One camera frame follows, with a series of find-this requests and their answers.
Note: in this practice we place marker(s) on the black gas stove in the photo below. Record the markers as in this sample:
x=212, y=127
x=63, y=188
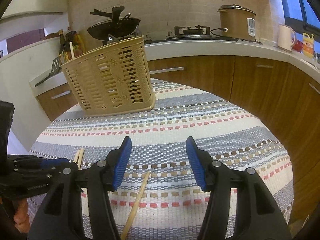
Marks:
x=190, y=33

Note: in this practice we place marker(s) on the wooden chopstick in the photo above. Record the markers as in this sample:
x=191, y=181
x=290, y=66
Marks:
x=81, y=158
x=136, y=205
x=77, y=156
x=72, y=51

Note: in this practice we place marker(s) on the brown rice cooker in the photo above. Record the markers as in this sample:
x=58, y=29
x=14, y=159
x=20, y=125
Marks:
x=232, y=25

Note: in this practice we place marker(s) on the beige plastic utensil basket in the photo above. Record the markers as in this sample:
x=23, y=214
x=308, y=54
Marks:
x=105, y=85

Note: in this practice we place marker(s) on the metal spoon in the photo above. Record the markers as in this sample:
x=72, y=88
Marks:
x=112, y=38

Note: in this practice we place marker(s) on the window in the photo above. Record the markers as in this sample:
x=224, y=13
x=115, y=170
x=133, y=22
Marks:
x=292, y=0

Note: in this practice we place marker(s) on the dark soy sauce bottle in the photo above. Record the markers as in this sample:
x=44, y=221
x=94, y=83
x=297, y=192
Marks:
x=70, y=38
x=61, y=47

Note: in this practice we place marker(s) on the person's left hand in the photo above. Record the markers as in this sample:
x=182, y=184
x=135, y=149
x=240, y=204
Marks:
x=22, y=215

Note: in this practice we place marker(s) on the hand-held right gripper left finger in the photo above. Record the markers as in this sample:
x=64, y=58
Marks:
x=122, y=160

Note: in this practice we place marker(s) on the grey slotted spatula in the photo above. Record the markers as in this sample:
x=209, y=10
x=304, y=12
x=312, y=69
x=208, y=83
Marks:
x=56, y=66

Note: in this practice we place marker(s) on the striped woven tablecloth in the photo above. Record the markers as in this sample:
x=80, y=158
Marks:
x=200, y=120

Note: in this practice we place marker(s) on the yellow oil bottle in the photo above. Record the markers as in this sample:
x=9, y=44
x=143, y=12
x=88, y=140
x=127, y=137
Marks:
x=80, y=42

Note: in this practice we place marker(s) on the red container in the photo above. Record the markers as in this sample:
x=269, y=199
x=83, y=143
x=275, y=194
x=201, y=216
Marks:
x=298, y=47

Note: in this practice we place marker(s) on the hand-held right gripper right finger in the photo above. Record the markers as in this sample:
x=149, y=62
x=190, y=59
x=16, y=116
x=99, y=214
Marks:
x=195, y=162

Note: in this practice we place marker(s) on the cream electric kettle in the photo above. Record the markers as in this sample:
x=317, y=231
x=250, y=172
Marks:
x=285, y=38

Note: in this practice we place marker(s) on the yellow detergent bottle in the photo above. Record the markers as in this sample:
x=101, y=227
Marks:
x=308, y=46

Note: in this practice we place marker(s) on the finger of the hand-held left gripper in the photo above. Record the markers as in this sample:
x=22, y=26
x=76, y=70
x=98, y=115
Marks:
x=30, y=182
x=52, y=162

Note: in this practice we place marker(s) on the black wok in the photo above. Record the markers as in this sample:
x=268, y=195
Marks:
x=100, y=31

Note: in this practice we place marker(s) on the white kitchen countertop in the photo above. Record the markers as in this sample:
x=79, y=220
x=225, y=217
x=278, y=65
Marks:
x=200, y=48

